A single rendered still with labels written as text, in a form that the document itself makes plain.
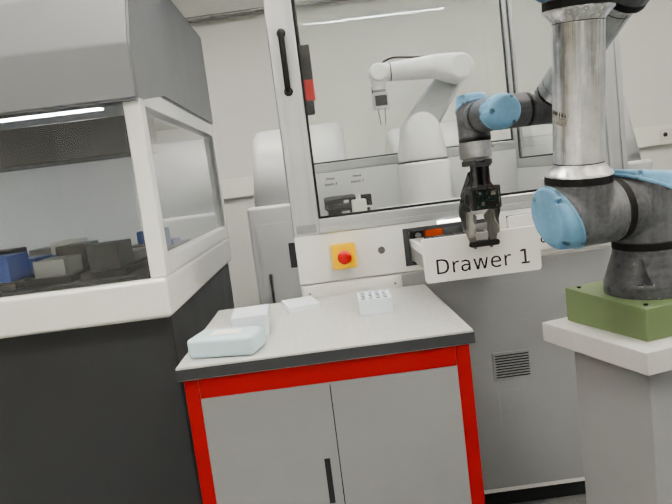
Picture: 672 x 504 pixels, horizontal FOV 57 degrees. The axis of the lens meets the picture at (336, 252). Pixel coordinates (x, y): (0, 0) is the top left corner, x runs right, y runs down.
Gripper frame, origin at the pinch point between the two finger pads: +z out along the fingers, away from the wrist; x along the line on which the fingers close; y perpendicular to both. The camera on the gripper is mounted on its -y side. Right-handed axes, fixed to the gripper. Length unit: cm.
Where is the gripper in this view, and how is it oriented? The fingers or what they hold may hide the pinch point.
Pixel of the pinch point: (482, 242)
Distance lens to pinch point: 156.7
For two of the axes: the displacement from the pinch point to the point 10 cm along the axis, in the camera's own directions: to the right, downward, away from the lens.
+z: 1.2, 9.9, 1.2
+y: 0.4, 1.1, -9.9
